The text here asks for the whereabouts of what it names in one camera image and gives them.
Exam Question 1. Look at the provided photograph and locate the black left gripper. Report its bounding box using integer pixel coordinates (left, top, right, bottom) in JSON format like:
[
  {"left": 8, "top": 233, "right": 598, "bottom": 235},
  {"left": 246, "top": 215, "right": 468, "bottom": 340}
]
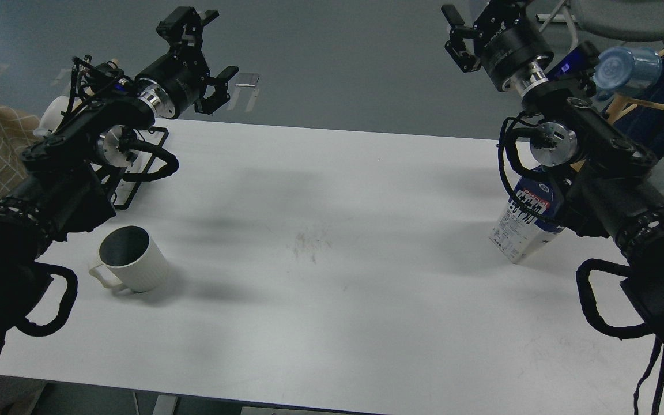
[{"left": 136, "top": 7, "right": 239, "bottom": 115}]

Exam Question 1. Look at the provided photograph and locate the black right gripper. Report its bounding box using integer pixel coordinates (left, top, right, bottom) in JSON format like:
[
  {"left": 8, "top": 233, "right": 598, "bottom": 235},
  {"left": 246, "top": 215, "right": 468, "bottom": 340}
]
[{"left": 441, "top": 1, "right": 555, "bottom": 92}]

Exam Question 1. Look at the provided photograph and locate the blue white milk carton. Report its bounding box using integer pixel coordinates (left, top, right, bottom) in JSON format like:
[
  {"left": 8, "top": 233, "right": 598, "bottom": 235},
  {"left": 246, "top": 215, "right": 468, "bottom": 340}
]
[{"left": 488, "top": 177, "right": 565, "bottom": 263}]

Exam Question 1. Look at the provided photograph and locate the white ribbed mug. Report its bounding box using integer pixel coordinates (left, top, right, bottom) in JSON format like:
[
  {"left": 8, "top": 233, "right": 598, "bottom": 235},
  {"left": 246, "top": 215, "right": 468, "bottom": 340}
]
[{"left": 88, "top": 225, "right": 171, "bottom": 293}]

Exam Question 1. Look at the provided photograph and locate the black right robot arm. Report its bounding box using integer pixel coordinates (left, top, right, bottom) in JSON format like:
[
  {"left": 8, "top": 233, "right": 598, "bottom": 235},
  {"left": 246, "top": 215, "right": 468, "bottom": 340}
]
[{"left": 441, "top": 1, "right": 664, "bottom": 414}]

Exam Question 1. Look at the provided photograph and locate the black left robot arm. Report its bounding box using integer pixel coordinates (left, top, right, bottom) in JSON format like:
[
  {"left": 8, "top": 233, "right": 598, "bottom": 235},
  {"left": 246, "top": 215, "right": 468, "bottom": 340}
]
[{"left": 0, "top": 7, "right": 238, "bottom": 356}]

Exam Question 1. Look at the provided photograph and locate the blue plastic cup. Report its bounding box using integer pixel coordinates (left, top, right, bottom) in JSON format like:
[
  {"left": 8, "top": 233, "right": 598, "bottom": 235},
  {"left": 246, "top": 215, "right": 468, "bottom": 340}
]
[{"left": 593, "top": 46, "right": 663, "bottom": 101}]

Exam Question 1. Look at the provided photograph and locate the wooden cup tree stand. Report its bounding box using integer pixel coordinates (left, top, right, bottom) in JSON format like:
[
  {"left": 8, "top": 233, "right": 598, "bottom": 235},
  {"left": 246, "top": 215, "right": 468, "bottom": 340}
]
[{"left": 606, "top": 49, "right": 664, "bottom": 124}]

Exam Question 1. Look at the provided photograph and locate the grey office chair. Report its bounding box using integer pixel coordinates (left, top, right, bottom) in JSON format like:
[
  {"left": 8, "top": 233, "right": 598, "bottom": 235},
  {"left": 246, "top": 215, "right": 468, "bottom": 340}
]
[{"left": 528, "top": 1, "right": 664, "bottom": 55}]

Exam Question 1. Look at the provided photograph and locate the black wire cup rack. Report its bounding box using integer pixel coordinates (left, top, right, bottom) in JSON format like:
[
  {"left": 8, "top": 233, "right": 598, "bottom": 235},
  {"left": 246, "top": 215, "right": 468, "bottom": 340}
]
[{"left": 55, "top": 55, "right": 178, "bottom": 210}]

